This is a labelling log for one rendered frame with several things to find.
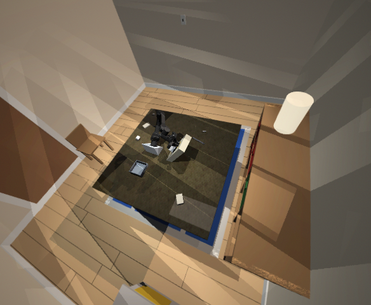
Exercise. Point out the beige service panel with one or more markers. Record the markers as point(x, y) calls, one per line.
point(180, 149)

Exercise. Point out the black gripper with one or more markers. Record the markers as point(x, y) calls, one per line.
point(174, 142)

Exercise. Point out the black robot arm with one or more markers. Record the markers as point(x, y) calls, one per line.
point(160, 126)

